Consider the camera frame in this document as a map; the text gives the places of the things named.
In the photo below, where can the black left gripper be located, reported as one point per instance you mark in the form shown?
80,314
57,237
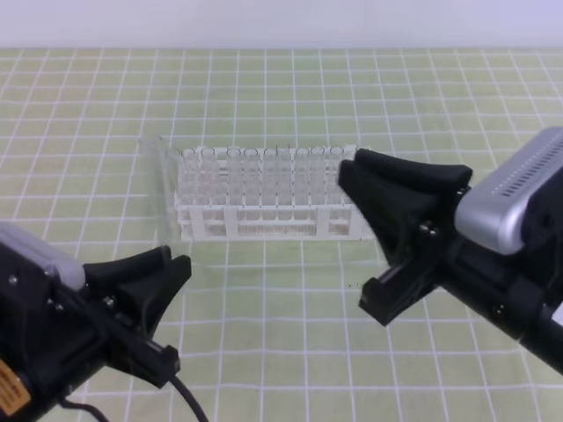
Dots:
53,338

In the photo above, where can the green checkered tablecloth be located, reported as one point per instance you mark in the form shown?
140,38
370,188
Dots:
272,331

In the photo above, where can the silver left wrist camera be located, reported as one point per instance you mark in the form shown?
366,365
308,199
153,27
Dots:
69,270

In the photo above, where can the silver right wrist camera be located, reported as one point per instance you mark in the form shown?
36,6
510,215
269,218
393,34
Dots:
491,214

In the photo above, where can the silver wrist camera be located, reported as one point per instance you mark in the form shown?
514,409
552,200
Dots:
491,214
69,270

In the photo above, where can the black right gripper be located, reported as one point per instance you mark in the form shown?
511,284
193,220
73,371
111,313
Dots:
519,294

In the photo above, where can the white test tube rack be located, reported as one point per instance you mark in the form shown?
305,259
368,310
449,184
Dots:
278,194

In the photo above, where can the clear glass test tube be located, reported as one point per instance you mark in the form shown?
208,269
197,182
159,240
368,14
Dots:
160,167

